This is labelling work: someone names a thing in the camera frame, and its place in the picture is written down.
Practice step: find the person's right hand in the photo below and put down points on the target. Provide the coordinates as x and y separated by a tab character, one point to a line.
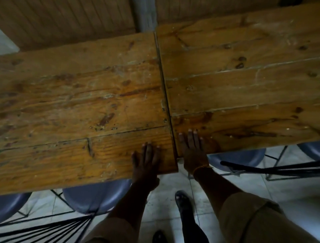
195	156

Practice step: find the person's left hand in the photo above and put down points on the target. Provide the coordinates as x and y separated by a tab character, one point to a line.
146	170

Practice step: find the person's right middle finger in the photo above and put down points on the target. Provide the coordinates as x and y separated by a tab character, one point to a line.
190	137

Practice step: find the person's right little finger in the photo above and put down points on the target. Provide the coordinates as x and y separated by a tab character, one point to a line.
201	142

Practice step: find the person's left middle finger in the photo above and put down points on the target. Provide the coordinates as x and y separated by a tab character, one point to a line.
150	151

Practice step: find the person's left little finger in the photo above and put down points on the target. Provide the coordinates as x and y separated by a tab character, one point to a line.
134	159

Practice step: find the person's left forearm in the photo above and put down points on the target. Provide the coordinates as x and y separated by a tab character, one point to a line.
132	202

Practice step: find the person's right forearm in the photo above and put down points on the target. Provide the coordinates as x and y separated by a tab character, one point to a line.
215	187

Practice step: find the dark sandal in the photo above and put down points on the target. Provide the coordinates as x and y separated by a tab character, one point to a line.
159	237
183	200

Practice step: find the dark trouser leg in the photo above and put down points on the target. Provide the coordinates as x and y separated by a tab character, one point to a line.
193	229

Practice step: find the beige shirt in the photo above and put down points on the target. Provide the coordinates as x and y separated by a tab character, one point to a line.
260	220

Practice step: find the grey concrete pillar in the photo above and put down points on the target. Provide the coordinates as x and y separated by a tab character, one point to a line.
145	15

